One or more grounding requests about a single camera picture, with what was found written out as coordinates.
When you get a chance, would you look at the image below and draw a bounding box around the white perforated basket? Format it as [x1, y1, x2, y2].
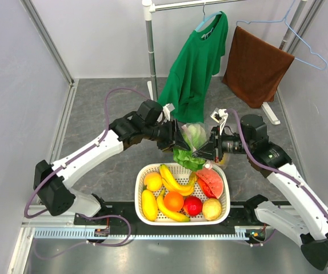
[135, 163, 230, 225]

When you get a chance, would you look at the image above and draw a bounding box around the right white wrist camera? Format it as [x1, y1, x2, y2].
[210, 108, 229, 134]

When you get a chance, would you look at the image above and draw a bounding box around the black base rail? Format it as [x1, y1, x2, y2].
[73, 200, 296, 236]

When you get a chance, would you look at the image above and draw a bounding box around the red apple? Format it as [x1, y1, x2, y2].
[183, 196, 202, 216]

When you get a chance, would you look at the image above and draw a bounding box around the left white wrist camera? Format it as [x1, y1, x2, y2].
[163, 103, 175, 120]

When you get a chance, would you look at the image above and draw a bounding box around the teal clothes hanger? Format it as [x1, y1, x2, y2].
[195, 1, 222, 32]

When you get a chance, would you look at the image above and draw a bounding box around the orange fruit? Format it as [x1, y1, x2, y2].
[163, 191, 184, 212]

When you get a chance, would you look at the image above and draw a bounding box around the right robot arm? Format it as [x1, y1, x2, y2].
[193, 109, 328, 270]

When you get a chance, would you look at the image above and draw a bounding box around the yellow mango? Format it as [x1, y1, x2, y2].
[141, 190, 158, 221]

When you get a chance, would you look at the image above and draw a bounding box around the single yellow banana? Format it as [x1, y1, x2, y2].
[157, 190, 190, 222]

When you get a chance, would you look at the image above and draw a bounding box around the yellow peach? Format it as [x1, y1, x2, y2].
[143, 172, 162, 192]

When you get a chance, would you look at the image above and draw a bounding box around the green t-shirt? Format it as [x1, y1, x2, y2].
[158, 11, 229, 123]

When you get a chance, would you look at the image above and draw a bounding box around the yellow banana bunch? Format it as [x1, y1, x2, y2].
[159, 164, 198, 196]

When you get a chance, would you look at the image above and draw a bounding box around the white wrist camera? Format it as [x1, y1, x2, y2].
[210, 108, 229, 134]
[163, 103, 175, 120]

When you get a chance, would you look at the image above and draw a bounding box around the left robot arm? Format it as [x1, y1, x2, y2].
[33, 99, 190, 224]

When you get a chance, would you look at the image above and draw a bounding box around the watermelon slice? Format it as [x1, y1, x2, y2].
[196, 168, 224, 199]

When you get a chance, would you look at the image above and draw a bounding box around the green plastic cabbage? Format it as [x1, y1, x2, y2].
[172, 123, 208, 172]

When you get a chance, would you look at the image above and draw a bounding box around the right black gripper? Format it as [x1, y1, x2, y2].
[192, 126, 253, 163]

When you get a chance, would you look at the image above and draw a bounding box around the white clothes rack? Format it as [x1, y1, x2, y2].
[141, 0, 308, 125]

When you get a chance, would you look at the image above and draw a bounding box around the brown towel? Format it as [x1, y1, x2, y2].
[222, 26, 295, 108]

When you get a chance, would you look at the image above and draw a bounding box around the white slotted cable duct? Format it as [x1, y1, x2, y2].
[34, 228, 249, 241]

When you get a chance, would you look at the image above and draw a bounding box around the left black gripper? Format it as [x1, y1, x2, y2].
[143, 118, 190, 154]

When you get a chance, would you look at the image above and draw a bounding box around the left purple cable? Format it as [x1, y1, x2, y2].
[23, 87, 150, 219]

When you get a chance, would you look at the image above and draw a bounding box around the clear dotted zip bag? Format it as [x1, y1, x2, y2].
[180, 122, 230, 169]

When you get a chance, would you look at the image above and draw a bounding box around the blue wire hanger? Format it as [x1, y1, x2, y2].
[236, 1, 328, 71]

